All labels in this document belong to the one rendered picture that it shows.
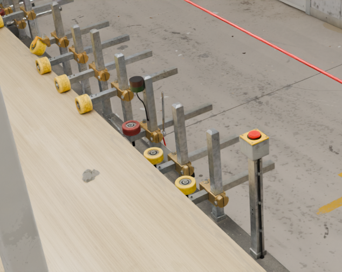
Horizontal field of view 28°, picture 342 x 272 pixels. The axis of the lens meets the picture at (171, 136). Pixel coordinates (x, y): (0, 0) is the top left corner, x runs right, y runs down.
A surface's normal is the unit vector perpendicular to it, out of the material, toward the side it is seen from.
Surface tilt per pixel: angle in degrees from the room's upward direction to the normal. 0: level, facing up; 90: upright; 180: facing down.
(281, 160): 0
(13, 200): 90
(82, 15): 0
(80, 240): 0
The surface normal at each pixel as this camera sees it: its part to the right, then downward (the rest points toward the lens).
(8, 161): 0.51, 0.43
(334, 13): -0.86, 0.34
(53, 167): -0.09, -0.84
